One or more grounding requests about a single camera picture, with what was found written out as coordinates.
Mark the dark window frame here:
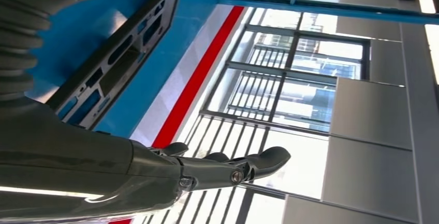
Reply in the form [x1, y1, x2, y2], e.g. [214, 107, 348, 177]
[137, 8, 372, 224]

